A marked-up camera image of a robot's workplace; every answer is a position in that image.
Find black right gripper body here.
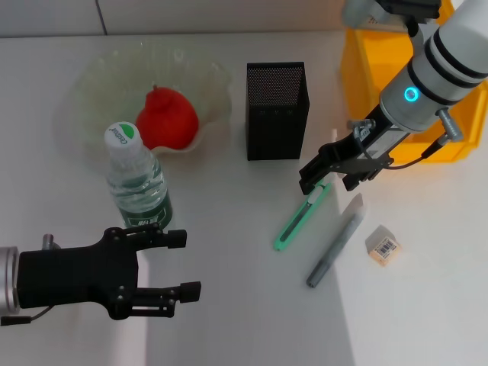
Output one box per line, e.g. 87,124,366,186
315,104,407,181

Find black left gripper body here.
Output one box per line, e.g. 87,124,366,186
17,226,140,321

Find green utility knife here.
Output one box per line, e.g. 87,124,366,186
272,181,332,252

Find water bottle with green label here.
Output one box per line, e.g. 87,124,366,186
104,120,175,230

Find red-orange fruit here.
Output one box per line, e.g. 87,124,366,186
135,85,200,150

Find black mesh pen holder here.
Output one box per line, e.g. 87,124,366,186
246,61,312,162

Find grey pen with clear cap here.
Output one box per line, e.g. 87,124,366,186
305,192,365,289

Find eraser with barcode sleeve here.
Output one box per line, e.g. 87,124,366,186
364,224,403,268

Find clear wavy glass fruit plate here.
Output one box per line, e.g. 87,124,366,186
52,37,233,169

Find yellow plastic storage bin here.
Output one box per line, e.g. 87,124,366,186
339,0,488,165

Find left gripper cable with plug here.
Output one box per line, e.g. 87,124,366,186
0,233,58,326

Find gripper cable with plug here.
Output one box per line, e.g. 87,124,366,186
0,233,58,326
347,108,465,169

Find right gripper cable with plug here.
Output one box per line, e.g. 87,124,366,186
347,108,465,169

